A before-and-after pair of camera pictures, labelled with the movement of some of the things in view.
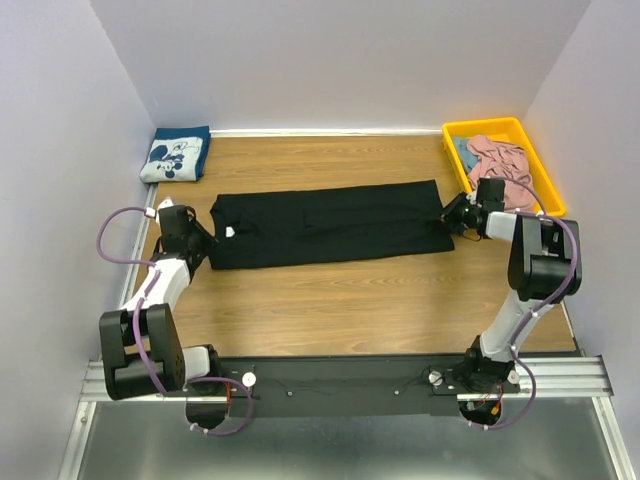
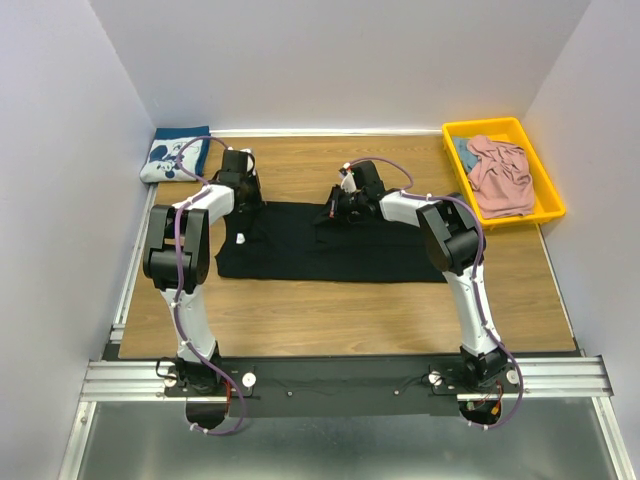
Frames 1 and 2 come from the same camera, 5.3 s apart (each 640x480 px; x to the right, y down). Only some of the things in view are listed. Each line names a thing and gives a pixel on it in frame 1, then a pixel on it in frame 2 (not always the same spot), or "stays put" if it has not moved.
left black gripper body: x=201 y=239 → x=254 y=199
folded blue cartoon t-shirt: x=176 y=154 stays put
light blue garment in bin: x=467 y=157 stays put
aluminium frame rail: x=563 y=378 stays put
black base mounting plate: x=353 y=386 stays put
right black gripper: x=448 y=214 → x=333 y=206
